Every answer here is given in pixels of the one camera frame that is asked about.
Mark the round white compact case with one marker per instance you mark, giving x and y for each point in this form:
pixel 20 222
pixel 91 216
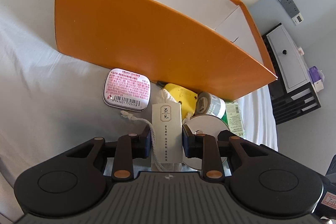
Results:
pixel 207 124

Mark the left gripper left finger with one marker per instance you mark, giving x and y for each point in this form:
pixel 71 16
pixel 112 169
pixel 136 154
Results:
pixel 125 150

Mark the purple tissue pack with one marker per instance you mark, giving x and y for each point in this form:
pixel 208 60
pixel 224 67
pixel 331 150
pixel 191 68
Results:
pixel 317 78

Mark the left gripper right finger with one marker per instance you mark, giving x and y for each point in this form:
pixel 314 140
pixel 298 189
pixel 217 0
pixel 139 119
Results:
pixel 205 147

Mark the small grey jar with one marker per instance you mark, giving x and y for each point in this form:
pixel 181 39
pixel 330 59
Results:
pixel 209 104

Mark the white wall thermostat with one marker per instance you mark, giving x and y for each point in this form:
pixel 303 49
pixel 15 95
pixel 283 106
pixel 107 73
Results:
pixel 297 19

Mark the white bed sheet mattress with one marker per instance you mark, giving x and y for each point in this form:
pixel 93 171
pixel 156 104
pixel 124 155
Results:
pixel 51 102

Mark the pink mint tin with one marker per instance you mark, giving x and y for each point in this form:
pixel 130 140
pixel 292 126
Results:
pixel 126 90

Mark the yellow tape measure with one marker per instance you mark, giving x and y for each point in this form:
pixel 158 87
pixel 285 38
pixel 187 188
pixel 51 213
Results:
pixel 175 93

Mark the orange cardboard storage box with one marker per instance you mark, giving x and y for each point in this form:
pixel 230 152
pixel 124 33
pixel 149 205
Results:
pixel 203 45

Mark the grey wall switch panel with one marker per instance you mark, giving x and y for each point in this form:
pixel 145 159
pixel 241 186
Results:
pixel 290 7

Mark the white drawstring pouch with label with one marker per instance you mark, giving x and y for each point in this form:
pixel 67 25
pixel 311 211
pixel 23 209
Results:
pixel 165 131

